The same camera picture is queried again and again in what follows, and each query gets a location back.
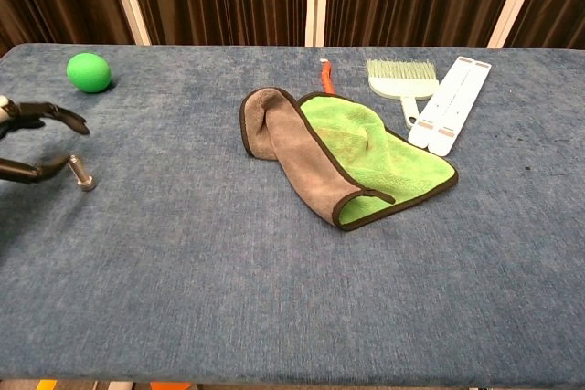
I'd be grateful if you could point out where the pale brush with green bristles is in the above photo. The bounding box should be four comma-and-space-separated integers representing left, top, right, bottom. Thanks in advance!
367, 57, 441, 130

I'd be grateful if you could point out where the white folding stand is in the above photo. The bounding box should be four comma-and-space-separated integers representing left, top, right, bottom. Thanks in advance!
407, 55, 493, 157

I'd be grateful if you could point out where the blue table cover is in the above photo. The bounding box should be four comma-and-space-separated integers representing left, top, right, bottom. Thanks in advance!
0, 42, 585, 386

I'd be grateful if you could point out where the green and grey cloth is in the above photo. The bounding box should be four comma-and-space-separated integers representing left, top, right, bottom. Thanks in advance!
239, 87, 460, 232

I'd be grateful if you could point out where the small metal bolt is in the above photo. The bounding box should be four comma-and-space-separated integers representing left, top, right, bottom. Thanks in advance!
68, 154, 98, 193

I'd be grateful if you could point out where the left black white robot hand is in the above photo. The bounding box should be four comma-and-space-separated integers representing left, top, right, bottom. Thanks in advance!
0, 95, 91, 186

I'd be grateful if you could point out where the thin red plastic tool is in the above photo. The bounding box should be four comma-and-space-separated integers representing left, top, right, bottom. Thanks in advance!
319, 58, 335, 96

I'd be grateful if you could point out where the green ball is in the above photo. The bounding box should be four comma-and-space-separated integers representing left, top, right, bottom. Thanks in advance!
66, 51, 113, 94

